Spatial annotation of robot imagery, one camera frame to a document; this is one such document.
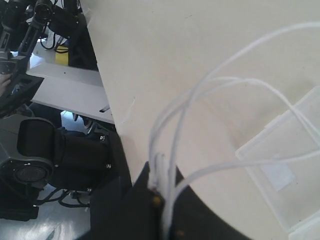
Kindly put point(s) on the white sticker in case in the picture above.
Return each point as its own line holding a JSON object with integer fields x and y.
{"x": 279, "y": 175}

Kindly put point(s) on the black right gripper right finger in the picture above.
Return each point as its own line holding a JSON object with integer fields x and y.
{"x": 194, "y": 220}

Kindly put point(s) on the yellow background object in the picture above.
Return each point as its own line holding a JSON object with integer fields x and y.
{"x": 62, "y": 56}

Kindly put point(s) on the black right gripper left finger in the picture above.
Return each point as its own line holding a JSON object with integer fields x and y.
{"x": 115, "y": 215}

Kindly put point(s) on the white background desk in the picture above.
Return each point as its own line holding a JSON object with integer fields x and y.
{"x": 71, "y": 89}

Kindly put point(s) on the clear plastic hinged case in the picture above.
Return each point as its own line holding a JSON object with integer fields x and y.
{"x": 291, "y": 190}

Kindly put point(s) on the background black robot equipment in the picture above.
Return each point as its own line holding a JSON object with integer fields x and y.
{"x": 23, "y": 25}

